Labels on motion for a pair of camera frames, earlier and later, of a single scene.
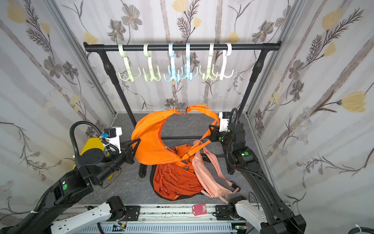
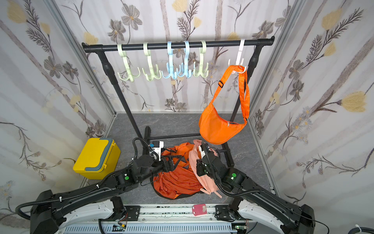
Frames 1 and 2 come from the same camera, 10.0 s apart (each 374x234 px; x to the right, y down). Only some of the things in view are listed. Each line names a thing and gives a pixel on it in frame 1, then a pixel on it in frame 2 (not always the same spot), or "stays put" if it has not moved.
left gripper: [127, 153] -> [171, 167]
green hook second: [152, 77] stays put
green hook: [123, 54] stays put
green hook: [210, 72] -> [202, 50]
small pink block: [199, 209] stays put
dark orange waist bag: [174, 180] stays put
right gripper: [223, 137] -> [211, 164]
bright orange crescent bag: [147, 147] -> [213, 129]
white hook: [226, 52] -> [239, 61]
